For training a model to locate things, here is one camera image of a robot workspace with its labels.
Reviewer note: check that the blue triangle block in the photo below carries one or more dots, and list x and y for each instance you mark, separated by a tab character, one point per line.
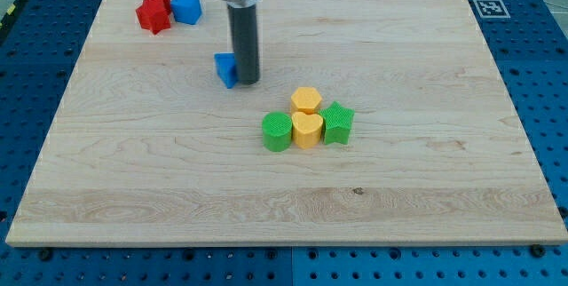
226	69

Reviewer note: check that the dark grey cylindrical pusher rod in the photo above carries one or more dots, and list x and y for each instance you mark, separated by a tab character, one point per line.
244	35

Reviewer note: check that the blue cube block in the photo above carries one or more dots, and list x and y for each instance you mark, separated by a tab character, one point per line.
186	11

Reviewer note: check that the green cylinder block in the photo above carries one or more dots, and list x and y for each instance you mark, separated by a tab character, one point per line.
277	131

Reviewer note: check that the yellow heart block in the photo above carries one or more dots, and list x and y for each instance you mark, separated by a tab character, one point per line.
307	129

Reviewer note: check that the yellow hexagon block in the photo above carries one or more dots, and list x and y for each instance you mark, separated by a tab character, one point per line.
306	100

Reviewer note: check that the green star block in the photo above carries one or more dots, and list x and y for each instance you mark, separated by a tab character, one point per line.
337	123

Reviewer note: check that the wooden board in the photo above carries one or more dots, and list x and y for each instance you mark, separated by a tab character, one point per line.
148	148

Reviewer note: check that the red star block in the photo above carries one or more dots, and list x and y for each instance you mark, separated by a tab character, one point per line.
153	16

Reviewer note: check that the white fiducial marker tag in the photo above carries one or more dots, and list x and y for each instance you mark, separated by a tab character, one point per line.
491	9

